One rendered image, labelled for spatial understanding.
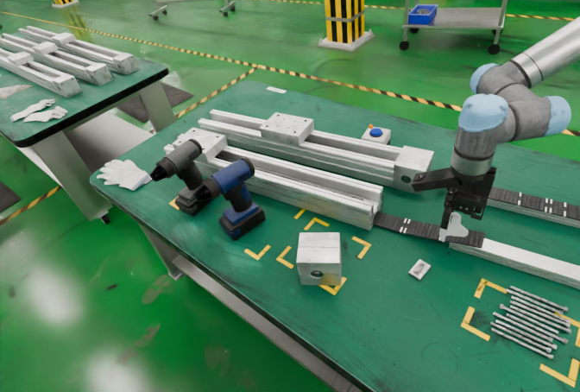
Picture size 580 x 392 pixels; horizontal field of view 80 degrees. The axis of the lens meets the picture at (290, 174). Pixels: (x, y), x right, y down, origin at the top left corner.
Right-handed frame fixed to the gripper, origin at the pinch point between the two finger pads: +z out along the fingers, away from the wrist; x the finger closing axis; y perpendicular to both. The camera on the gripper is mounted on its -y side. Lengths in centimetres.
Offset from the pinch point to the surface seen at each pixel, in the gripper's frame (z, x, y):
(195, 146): -14, -11, -70
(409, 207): 5.9, 8.3, -10.7
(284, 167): -2.1, 2.6, -49.2
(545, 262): 2.8, 0.3, 22.1
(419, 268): 5.2, -11.5, -2.6
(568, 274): 2.8, -0.9, 26.3
